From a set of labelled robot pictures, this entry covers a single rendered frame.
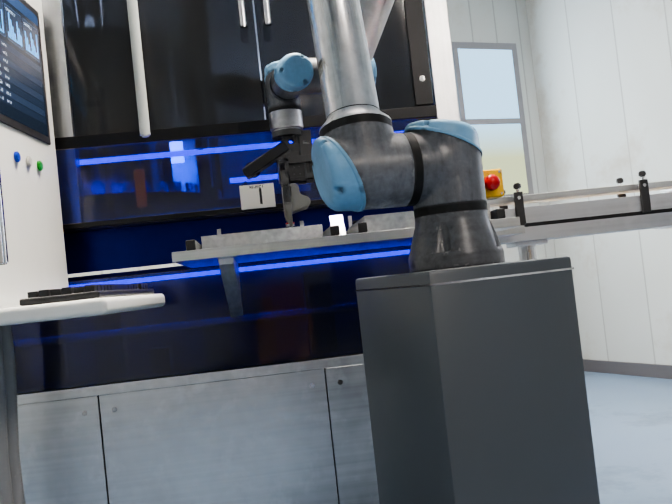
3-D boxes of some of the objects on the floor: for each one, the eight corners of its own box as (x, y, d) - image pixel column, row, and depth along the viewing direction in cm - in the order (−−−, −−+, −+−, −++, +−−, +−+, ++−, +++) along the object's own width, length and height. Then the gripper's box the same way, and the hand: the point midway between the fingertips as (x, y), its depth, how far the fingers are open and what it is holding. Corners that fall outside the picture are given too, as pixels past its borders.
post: (483, 573, 200) (392, -217, 208) (505, 570, 201) (414, -218, 209) (490, 583, 194) (397, -234, 202) (513, 579, 194) (419, -235, 202)
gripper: (310, 124, 171) (321, 221, 170) (308, 134, 181) (318, 225, 180) (271, 128, 170) (282, 225, 169) (271, 137, 180) (281, 229, 179)
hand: (287, 220), depth 174 cm, fingers closed, pressing on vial
